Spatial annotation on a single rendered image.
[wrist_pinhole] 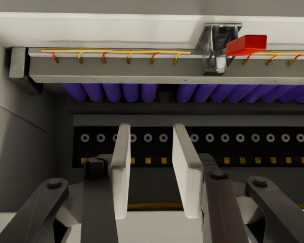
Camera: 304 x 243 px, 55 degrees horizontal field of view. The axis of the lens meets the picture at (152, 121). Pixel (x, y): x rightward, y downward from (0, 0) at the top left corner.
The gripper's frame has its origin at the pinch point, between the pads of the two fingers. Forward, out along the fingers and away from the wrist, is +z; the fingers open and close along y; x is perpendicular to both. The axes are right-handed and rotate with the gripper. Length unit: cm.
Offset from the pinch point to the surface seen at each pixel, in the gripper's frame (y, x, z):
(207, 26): 4.1, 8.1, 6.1
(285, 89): 14.3, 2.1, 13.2
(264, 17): 8.0, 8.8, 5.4
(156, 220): 0.4, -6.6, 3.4
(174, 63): 2.1, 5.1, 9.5
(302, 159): 20.4, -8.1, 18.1
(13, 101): -12.4, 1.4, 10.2
